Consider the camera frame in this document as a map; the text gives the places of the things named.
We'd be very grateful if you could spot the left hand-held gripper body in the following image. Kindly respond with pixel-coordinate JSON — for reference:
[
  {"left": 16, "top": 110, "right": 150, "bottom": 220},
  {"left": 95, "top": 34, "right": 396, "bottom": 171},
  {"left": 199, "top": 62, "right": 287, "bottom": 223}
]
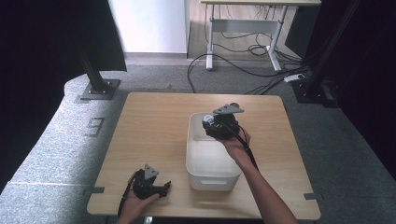
[{"left": 132, "top": 163, "right": 162, "bottom": 200}]

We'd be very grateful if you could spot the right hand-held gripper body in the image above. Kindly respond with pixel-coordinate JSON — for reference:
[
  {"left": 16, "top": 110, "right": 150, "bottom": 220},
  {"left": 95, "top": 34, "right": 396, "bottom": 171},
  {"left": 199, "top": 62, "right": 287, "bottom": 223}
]
[{"left": 202, "top": 103, "right": 246, "bottom": 141}]

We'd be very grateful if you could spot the white plastic storage bin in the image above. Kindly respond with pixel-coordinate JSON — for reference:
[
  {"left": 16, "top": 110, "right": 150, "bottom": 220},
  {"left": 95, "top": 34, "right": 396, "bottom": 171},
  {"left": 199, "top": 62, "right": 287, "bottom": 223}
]
[{"left": 185, "top": 111, "right": 245, "bottom": 192}]

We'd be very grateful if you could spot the person's left hand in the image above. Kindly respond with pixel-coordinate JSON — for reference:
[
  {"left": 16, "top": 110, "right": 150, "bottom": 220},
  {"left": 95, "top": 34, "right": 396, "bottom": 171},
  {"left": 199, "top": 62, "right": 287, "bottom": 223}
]
[{"left": 117, "top": 191, "right": 162, "bottom": 224}]

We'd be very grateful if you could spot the person's right hand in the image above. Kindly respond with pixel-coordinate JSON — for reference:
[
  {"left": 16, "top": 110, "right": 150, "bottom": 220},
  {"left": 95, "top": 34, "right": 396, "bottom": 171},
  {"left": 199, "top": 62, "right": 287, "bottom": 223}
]
[{"left": 219, "top": 126, "right": 255, "bottom": 171}]

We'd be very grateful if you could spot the grey tape strip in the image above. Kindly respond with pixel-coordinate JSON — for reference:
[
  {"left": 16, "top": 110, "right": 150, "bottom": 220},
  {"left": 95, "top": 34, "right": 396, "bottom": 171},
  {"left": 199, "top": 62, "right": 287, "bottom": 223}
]
[
  {"left": 303, "top": 192, "right": 325, "bottom": 201},
  {"left": 83, "top": 186, "right": 106, "bottom": 195}
]

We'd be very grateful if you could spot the grey floor outlet cover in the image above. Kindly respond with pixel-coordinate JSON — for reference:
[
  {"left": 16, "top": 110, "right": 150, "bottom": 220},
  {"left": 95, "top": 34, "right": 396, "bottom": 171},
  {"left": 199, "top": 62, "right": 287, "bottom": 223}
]
[{"left": 84, "top": 117, "right": 106, "bottom": 138}]

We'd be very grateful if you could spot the white power strip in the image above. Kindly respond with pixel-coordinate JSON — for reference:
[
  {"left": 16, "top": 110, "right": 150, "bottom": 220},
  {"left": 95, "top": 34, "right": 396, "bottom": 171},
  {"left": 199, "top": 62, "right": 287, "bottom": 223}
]
[{"left": 283, "top": 73, "right": 305, "bottom": 84}]

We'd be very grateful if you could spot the black metal stand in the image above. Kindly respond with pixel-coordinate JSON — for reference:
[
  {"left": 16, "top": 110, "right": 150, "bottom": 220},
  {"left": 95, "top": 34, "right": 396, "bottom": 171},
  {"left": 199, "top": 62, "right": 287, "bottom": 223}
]
[
  {"left": 292, "top": 0, "right": 363, "bottom": 105},
  {"left": 74, "top": 40, "right": 121, "bottom": 101}
]

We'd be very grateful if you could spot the white-legged wooden desk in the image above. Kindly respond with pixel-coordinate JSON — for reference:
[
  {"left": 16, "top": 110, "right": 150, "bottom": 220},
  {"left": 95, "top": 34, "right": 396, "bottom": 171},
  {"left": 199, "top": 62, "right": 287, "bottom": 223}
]
[{"left": 200, "top": 0, "right": 322, "bottom": 73}]

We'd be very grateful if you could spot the dark curtain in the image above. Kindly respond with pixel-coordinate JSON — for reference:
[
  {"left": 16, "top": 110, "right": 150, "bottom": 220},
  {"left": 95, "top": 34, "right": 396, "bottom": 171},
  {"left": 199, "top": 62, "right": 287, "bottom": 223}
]
[
  {"left": 0, "top": 0, "right": 128, "bottom": 190},
  {"left": 285, "top": 0, "right": 396, "bottom": 171}
]

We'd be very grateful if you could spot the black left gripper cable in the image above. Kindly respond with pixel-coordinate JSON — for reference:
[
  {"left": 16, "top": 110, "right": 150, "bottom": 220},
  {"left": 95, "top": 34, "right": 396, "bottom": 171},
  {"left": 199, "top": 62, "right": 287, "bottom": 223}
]
[{"left": 117, "top": 170, "right": 142, "bottom": 218}]

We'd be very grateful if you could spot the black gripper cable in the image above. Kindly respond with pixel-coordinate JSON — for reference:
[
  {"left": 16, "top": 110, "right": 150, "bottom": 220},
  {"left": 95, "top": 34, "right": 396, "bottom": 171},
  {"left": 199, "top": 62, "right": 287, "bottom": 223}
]
[
  {"left": 117, "top": 170, "right": 142, "bottom": 218},
  {"left": 222, "top": 122, "right": 260, "bottom": 171}
]

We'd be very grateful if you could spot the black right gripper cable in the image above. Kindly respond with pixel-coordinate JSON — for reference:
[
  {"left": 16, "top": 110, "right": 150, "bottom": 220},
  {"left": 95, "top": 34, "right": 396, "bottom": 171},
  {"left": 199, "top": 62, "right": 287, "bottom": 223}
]
[{"left": 222, "top": 122, "right": 260, "bottom": 171}]

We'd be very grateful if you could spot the long black floor cable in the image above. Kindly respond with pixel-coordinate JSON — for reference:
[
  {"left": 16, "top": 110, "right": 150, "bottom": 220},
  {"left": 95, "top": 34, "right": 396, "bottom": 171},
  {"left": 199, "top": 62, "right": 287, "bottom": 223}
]
[{"left": 186, "top": 53, "right": 302, "bottom": 94}]

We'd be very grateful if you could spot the tangle of black cables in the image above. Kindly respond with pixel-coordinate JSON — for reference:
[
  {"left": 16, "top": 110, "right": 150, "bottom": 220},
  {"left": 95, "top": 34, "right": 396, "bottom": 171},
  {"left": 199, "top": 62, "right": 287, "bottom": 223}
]
[{"left": 218, "top": 6, "right": 311, "bottom": 68}]

